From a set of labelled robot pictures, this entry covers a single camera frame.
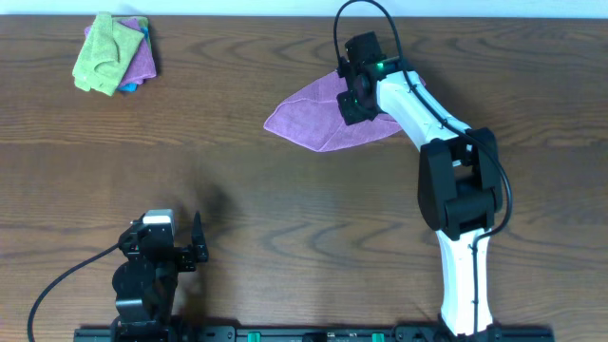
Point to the purple folded cloth in stack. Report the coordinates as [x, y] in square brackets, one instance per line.
[142, 66]

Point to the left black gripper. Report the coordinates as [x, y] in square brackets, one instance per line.
[176, 255]

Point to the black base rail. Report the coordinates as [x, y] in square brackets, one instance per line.
[403, 333]

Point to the blue folded cloth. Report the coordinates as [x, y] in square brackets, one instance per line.
[132, 87]

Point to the green folded cloth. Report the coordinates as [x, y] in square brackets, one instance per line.
[109, 47]

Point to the purple microfiber cloth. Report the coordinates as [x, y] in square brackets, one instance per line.
[311, 118]

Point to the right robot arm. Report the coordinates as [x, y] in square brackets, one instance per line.
[459, 188]

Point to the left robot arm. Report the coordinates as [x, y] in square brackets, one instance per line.
[145, 285]

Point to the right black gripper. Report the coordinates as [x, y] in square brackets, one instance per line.
[347, 106]

